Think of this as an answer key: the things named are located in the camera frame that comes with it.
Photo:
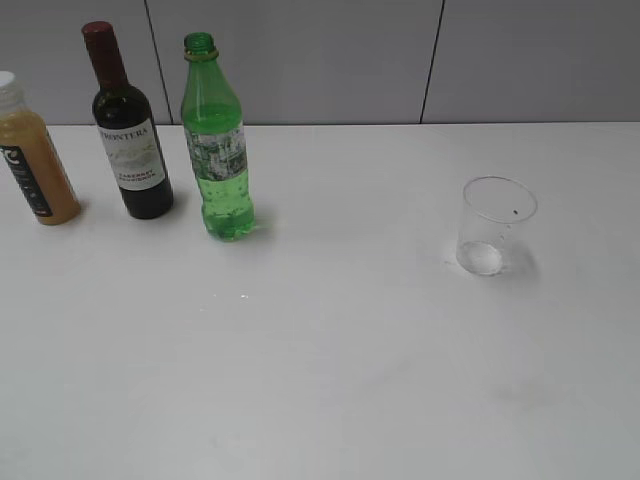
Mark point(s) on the green sprite plastic bottle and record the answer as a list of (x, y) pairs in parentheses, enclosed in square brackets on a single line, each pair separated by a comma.
[(212, 119)]

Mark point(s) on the transparent plastic cup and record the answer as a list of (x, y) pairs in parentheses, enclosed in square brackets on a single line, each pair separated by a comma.
[(495, 212)]

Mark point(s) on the dark red wine bottle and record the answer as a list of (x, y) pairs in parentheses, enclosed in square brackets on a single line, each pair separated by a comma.
[(127, 129)]

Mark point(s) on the orange juice bottle white cap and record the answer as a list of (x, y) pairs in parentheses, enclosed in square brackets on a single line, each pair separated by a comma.
[(30, 155)]

